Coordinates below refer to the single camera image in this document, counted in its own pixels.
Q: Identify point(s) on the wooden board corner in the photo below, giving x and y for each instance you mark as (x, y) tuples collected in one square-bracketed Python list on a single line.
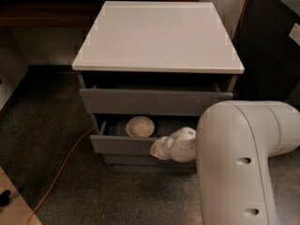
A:
[(17, 211)]

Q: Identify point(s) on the grey top drawer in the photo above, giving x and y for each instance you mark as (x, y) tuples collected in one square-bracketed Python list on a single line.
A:
[(150, 102)]

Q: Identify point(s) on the grey cabinet with white top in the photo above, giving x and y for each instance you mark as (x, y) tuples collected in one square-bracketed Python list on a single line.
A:
[(178, 46)]

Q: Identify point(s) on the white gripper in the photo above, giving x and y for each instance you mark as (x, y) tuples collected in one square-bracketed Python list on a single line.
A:
[(169, 147)]

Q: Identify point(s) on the grey drawer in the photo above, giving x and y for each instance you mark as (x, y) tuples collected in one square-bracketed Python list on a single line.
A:
[(139, 160), (150, 102), (113, 139)]

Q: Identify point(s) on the black object on wood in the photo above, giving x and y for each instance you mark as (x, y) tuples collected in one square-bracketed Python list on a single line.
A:
[(4, 197)]

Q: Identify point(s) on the grey bottom drawer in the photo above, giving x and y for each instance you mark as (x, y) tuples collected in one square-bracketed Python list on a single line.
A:
[(139, 160)]

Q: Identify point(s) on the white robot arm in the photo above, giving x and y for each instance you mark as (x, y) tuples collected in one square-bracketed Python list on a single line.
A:
[(231, 146)]

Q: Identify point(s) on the white bowl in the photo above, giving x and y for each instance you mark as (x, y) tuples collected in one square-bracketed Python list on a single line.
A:
[(140, 126)]

